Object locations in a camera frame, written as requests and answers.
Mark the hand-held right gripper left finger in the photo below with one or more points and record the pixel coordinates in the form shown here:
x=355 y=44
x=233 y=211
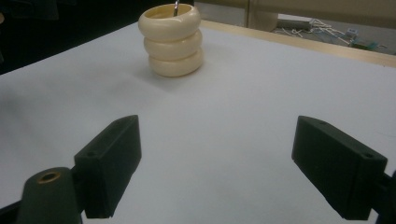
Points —
x=109 y=168

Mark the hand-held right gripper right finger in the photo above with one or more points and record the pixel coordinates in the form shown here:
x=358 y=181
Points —
x=339 y=171

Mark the cream ringed pen holder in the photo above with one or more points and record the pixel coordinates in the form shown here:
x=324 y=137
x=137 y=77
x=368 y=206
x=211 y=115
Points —
x=174 y=46

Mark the black pen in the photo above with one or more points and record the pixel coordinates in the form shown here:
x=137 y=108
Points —
x=176 y=8

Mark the wooden table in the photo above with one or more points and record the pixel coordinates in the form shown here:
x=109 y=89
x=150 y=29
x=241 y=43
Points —
x=311 y=45

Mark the colourful plastic bag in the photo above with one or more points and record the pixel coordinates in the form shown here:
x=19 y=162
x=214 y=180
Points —
x=364 y=42

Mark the black curtain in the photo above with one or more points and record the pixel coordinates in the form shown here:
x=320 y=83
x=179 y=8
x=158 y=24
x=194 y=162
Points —
x=62 y=28

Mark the wooden shelf unit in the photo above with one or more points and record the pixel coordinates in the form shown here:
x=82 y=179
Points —
x=311 y=9

